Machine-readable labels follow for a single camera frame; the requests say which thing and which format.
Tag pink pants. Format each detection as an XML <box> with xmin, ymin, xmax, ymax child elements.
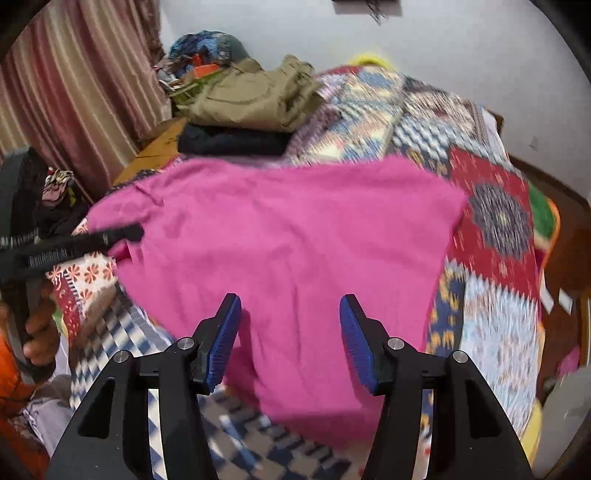
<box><xmin>88</xmin><ymin>157</ymin><xmax>467</xmax><ymax>447</ymax></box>

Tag orange sleeve forearm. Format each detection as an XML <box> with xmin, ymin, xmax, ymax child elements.
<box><xmin>1</xmin><ymin>339</ymin><xmax>49</xmax><ymax>479</ymax></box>

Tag left hand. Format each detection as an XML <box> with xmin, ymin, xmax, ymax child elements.
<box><xmin>1</xmin><ymin>280</ymin><xmax>60</xmax><ymax>374</ymax></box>

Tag patchwork patterned bedspread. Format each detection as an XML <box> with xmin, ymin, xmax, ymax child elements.
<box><xmin>45</xmin><ymin>64</ymin><xmax>548</xmax><ymax>480</ymax></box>

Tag small white paper piece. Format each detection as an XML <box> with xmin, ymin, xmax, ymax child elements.
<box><xmin>558</xmin><ymin>289</ymin><xmax>573</xmax><ymax>315</ymax></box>

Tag wooden bedside bench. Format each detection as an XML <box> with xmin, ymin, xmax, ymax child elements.
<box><xmin>113</xmin><ymin>117</ymin><xmax>186</xmax><ymax>185</ymax></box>

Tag striped pink beige curtain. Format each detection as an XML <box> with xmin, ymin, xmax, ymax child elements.
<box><xmin>1</xmin><ymin>1</ymin><xmax>171</xmax><ymax>201</ymax></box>

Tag folded black garment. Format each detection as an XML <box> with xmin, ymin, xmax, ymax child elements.
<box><xmin>177</xmin><ymin>123</ymin><xmax>293</xmax><ymax>158</ymax></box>

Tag green orange blanket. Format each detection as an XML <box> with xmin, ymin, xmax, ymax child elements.
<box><xmin>529</xmin><ymin>182</ymin><xmax>561</xmax><ymax>262</ymax></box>

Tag pile of clothes bundle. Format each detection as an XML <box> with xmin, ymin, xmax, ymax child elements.
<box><xmin>153</xmin><ymin>30</ymin><xmax>249</xmax><ymax>93</ymax></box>

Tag folded khaki pants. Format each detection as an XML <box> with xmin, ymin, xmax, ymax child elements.
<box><xmin>178</xmin><ymin>55</ymin><xmax>324</xmax><ymax>133</ymax></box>

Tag yellow pillow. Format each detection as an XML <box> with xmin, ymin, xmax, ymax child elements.
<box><xmin>348</xmin><ymin>53</ymin><xmax>394</xmax><ymax>71</ymax></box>

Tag small black wall monitor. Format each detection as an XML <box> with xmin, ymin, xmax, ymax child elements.
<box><xmin>332</xmin><ymin>0</ymin><xmax>403</xmax><ymax>22</ymax></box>

